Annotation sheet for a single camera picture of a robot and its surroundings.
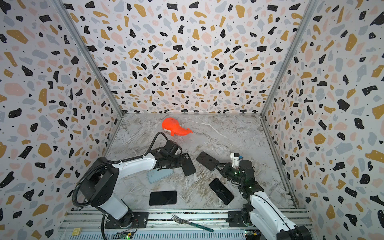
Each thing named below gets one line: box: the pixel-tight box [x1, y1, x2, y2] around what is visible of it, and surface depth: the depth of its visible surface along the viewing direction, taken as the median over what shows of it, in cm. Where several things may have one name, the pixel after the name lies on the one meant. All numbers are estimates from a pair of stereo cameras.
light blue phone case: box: [147, 168, 174, 184], surface depth 91 cm
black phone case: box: [196, 151, 220, 172], surface depth 87 cm
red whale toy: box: [162, 117, 193, 136], surface depth 108 cm
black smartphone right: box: [209, 178, 235, 205], surface depth 86 cm
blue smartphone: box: [181, 152, 196, 177], surface depth 94 cm
